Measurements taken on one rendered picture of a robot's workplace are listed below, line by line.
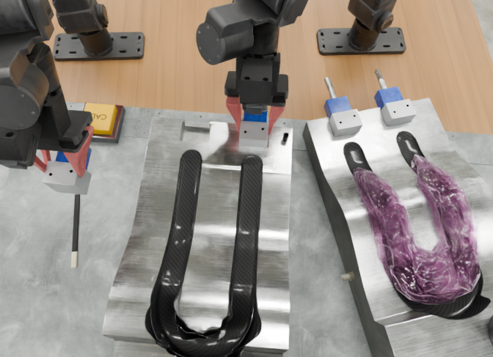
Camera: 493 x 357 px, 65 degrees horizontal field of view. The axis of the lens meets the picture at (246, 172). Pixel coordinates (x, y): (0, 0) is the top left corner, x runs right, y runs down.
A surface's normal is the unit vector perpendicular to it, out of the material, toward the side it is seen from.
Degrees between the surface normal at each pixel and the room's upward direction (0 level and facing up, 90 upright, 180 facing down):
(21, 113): 64
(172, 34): 0
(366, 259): 16
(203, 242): 22
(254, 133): 1
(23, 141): 90
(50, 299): 0
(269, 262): 28
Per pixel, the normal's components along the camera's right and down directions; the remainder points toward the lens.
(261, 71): 0.04, -0.78
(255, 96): -0.07, 0.62
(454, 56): 0.02, -0.37
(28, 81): 0.76, -0.56
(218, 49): -0.72, 0.41
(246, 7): 0.29, -0.54
